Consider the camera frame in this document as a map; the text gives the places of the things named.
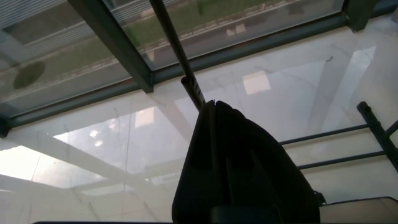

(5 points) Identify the black clothes rack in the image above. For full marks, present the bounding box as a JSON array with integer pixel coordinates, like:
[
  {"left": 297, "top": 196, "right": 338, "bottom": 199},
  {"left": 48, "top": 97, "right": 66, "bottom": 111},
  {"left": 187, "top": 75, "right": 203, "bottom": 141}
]
[{"left": 149, "top": 0, "right": 398, "bottom": 172}]

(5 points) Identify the window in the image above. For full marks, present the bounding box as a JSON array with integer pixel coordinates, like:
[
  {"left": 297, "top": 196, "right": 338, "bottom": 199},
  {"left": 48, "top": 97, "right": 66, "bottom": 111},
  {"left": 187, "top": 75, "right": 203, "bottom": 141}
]
[{"left": 0, "top": 0, "right": 398, "bottom": 138}]

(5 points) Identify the black garment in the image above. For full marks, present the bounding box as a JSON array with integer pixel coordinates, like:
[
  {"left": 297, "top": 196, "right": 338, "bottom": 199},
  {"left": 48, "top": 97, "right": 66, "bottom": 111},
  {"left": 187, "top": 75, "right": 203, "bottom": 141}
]
[{"left": 214, "top": 100, "right": 321, "bottom": 223}]

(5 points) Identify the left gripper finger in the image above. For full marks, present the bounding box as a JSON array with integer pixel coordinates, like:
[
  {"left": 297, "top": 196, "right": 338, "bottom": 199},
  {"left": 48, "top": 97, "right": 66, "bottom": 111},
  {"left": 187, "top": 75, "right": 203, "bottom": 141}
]
[{"left": 172, "top": 101, "right": 222, "bottom": 223}]

